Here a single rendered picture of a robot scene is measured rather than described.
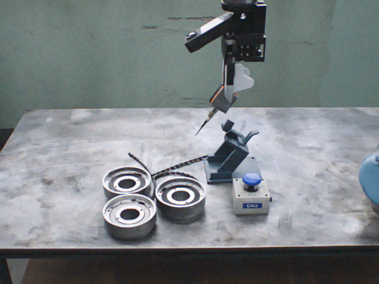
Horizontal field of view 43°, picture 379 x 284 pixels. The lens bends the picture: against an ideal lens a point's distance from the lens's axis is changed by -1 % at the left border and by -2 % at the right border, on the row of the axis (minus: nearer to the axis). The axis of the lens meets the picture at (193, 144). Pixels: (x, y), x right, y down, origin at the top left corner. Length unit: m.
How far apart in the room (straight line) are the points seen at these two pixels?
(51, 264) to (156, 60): 1.54
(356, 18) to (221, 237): 1.89
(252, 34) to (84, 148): 0.53
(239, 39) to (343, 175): 0.42
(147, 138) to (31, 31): 1.50
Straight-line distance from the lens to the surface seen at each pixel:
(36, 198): 1.13
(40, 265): 1.33
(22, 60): 2.75
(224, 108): 1.07
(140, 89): 2.69
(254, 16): 1.00
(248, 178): 1.01
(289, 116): 1.44
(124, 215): 1.02
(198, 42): 1.00
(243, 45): 1.00
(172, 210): 1.00
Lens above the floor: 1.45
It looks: 31 degrees down
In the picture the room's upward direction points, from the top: straight up
